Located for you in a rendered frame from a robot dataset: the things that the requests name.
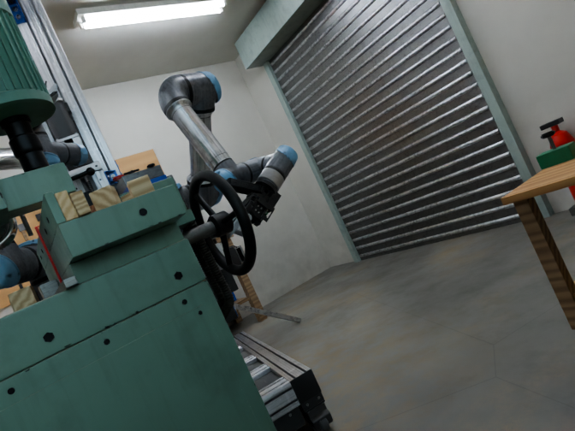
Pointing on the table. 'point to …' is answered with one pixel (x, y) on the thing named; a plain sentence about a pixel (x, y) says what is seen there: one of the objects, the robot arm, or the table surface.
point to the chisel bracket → (34, 188)
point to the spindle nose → (24, 142)
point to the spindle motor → (20, 75)
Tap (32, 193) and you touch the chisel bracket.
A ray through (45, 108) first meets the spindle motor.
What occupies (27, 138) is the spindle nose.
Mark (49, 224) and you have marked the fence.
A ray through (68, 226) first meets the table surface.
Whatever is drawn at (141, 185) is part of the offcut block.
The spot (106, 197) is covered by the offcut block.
